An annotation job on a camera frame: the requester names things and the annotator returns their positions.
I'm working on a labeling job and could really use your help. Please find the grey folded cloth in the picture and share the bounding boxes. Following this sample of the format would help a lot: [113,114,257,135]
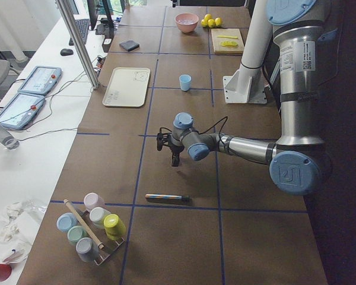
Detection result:
[119,40,139,52]

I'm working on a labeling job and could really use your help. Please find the yellow lemon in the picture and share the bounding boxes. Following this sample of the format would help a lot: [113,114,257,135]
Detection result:
[201,18,216,29]
[204,14,212,21]
[215,17,223,27]

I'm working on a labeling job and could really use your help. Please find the blue cup on rack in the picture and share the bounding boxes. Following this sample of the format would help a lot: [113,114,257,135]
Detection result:
[56,213,78,232]

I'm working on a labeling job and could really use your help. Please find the grey cup on rack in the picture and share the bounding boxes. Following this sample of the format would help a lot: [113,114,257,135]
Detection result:
[75,237,99,262]

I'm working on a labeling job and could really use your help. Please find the black monitor stand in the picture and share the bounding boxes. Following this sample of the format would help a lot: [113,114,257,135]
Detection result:
[87,0,117,38]

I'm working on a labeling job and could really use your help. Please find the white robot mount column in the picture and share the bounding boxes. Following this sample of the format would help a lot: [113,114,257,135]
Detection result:
[223,0,273,104]

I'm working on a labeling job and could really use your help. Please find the wooden rack handle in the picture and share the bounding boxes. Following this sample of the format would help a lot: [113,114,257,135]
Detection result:
[63,199,104,249]

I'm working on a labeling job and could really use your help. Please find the pink cup on rack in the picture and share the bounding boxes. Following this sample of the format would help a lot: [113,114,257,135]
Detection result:
[83,192,105,212]

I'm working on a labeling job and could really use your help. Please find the crumpled white plastic bags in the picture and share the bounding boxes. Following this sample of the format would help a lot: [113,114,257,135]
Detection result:
[0,199,47,264]

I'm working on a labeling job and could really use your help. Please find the yellow-green cup on rack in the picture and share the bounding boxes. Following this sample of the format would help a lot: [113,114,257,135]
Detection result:
[103,214,126,240]

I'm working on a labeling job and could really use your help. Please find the teach pendant near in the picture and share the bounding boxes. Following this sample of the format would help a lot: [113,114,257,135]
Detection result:
[0,92,45,130]

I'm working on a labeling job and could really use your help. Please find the metal cup rack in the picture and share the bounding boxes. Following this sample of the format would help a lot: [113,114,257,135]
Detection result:
[81,211,125,265]

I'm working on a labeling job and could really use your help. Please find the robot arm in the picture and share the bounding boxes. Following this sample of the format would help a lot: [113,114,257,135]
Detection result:
[157,1,341,195]

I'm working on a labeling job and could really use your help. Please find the teach pendant far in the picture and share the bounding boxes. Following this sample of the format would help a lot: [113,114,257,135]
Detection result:
[18,66,62,96]

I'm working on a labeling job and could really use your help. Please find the black computer mouse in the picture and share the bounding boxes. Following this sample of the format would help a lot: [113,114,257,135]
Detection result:
[60,48,74,56]

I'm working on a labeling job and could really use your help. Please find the black keyboard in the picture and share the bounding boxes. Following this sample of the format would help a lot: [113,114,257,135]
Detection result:
[75,19,90,44]

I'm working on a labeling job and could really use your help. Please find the yellow plastic knife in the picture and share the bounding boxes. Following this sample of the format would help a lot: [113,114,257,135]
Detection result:
[216,35,238,39]

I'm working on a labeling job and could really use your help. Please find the wooden cutting board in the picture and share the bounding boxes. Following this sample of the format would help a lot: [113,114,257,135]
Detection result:
[211,28,244,54]

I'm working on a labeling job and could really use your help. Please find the green cup on rack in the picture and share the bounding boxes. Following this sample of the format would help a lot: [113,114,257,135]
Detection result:
[67,225,88,246]

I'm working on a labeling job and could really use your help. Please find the clear ice cubes pile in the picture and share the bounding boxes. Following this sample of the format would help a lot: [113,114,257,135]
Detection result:
[176,15,196,26]

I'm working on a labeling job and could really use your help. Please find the cream bear tray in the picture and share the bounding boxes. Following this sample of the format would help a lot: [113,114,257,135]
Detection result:
[102,67,150,107]

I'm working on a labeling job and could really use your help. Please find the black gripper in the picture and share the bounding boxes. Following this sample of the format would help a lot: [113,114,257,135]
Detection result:
[157,127,184,167]

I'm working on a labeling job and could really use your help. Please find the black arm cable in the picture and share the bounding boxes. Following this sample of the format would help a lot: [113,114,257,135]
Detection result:
[159,116,229,143]

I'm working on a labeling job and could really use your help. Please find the lemon slices row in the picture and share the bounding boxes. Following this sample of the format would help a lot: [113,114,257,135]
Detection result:
[220,41,238,48]

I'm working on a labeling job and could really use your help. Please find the white cup on rack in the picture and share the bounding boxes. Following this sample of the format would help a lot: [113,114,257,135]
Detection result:
[90,207,111,229]

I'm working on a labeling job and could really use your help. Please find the aluminium frame post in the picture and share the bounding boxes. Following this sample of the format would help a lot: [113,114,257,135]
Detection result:
[56,0,100,90]

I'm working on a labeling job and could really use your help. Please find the teach pendant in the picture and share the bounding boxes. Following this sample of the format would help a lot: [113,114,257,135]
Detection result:
[0,92,45,130]
[18,66,62,96]

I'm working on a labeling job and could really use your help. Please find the clear water bottle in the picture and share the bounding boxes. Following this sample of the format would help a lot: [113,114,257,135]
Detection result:
[0,124,20,150]

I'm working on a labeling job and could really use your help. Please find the pink bowl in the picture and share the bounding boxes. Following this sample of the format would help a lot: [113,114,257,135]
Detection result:
[175,13,199,33]

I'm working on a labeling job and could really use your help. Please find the light blue cup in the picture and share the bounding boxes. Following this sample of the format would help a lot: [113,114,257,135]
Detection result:
[179,74,192,91]

